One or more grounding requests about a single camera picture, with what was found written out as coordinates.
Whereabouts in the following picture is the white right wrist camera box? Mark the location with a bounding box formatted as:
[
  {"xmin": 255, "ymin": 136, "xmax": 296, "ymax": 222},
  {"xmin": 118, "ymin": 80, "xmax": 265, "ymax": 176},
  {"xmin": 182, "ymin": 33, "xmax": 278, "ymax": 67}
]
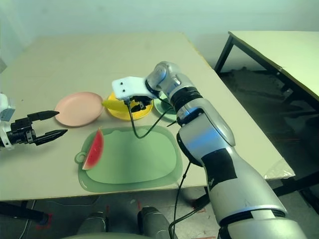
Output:
[{"xmin": 111, "ymin": 76, "xmax": 152, "ymax": 102}]

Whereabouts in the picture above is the black work table leg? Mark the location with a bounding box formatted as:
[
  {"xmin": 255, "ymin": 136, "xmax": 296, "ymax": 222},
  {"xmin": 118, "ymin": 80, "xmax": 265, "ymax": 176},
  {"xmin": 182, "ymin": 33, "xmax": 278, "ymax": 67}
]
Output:
[
  {"xmin": 193, "ymin": 185, "xmax": 213, "ymax": 209},
  {"xmin": 0, "ymin": 201, "xmax": 49, "ymax": 223}
]

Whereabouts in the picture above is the red watermelon slice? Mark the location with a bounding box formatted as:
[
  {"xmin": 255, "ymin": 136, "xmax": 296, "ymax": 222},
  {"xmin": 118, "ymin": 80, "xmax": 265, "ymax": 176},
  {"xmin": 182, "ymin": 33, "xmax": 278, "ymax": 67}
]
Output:
[{"xmin": 82, "ymin": 127, "xmax": 105, "ymax": 171}]

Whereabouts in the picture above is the grey robot leg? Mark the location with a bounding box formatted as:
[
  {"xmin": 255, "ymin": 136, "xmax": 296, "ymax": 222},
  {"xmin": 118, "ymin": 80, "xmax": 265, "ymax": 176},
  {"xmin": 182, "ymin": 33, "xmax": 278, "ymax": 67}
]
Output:
[
  {"xmin": 137, "ymin": 206, "xmax": 175, "ymax": 239},
  {"xmin": 77, "ymin": 211, "xmax": 108, "ymax": 235}
]

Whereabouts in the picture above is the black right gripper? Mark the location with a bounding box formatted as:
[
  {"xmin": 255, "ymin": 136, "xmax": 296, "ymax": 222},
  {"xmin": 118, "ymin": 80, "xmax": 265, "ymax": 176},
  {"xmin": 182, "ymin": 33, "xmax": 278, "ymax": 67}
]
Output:
[{"xmin": 126, "ymin": 95, "xmax": 152, "ymax": 113}]

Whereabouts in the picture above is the grey robot right leg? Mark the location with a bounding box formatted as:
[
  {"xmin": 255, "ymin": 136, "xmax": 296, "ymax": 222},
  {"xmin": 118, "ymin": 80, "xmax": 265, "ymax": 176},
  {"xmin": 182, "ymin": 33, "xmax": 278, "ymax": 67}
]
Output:
[{"xmin": 137, "ymin": 206, "xmax": 175, "ymax": 239}]

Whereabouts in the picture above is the black right camera cable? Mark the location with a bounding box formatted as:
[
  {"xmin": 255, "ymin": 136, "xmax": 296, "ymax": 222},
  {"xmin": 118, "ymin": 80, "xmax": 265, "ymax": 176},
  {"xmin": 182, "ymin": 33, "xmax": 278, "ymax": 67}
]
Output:
[{"xmin": 126, "ymin": 98, "xmax": 192, "ymax": 239}]

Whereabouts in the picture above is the grey robot left leg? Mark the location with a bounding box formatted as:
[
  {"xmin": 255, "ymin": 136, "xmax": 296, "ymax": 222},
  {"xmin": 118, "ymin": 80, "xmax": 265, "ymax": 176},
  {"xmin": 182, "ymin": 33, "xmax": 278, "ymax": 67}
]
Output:
[{"xmin": 77, "ymin": 211, "xmax": 108, "ymax": 235}]

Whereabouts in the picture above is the pink plate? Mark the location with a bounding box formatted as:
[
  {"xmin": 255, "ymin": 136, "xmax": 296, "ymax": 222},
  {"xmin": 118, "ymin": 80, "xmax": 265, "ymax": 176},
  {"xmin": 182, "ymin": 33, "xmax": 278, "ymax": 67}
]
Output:
[{"xmin": 54, "ymin": 92, "xmax": 104, "ymax": 128}]

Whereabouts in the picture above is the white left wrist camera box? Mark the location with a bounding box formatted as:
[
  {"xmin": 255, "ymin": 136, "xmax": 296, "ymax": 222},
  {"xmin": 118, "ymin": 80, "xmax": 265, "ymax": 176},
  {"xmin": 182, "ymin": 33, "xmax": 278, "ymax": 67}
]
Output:
[{"xmin": 0, "ymin": 93, "xmax": 16, "ymax": 123}]

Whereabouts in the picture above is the green silicone cutting mat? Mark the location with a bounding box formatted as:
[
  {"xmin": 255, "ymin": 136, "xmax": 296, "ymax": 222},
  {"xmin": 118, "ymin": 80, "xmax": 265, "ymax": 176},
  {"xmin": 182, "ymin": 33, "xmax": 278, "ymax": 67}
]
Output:
[{"xmin": 75, "ymin": 125, "xmax": 183, "ymax": 193}]

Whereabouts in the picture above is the clear plastic corner film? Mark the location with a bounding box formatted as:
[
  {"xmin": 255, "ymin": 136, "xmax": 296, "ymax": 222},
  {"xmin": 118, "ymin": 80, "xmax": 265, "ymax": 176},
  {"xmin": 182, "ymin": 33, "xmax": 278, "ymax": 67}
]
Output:
[{"xmin": 264, "ymin": 157, "xmax": 296, "ymax": 180}]

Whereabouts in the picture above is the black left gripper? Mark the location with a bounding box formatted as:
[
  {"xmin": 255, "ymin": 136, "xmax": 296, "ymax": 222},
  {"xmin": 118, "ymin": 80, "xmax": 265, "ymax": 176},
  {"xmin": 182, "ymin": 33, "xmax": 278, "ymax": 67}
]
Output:
[{"xmin": 6, "ymin": 110, "xmax": 68, "ymax": 147}]

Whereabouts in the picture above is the yellow plate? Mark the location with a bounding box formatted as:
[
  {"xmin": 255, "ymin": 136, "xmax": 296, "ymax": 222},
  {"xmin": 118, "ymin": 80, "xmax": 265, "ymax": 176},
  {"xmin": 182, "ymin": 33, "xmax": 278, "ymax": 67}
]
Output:
[{"xmin": 106, "ymin": 92, "xmax": 154, "ymax": 121}]

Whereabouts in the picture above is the mint green plate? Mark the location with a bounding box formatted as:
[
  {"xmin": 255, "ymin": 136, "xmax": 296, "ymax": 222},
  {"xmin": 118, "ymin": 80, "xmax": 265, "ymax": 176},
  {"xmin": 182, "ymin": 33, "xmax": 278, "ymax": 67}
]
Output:
[{"xmin": 154, "ymin": 92, "xmax": 178, "ymax": 122}]

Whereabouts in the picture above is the yellow toy banana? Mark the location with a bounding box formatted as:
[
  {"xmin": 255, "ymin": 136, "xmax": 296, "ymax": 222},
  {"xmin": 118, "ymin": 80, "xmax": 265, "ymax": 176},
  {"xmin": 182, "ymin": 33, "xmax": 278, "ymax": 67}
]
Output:
[{"xmin": 101, "ymin": 99, "xmax": 127, "ymax": 112}]

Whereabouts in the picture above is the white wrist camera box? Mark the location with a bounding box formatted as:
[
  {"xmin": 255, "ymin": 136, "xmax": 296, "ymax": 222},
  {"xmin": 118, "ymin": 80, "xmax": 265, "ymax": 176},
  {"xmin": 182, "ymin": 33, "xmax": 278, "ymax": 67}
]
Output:
[
  {"xmin": 111, "ymin": 76, "xmax": 152, "ymax": 102},
  {"xmin": 0, "ymin": 93, "xmax": 16, "ymax": 123}
]

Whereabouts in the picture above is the grey robot torso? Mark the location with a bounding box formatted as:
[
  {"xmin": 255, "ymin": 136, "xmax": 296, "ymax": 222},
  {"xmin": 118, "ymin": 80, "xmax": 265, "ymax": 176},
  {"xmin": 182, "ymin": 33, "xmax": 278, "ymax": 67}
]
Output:
[{"xmin": 61, "ymin": 231, "xmax": 141, "ymax": 239}]

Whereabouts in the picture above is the beige side table black frame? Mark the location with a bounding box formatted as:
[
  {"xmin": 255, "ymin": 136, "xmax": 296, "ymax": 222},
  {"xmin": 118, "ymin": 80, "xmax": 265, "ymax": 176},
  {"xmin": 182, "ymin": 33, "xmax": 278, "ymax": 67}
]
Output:
[{"xmin": 214, "ymin": 30, "xmax": 319, "ymax": 207}]

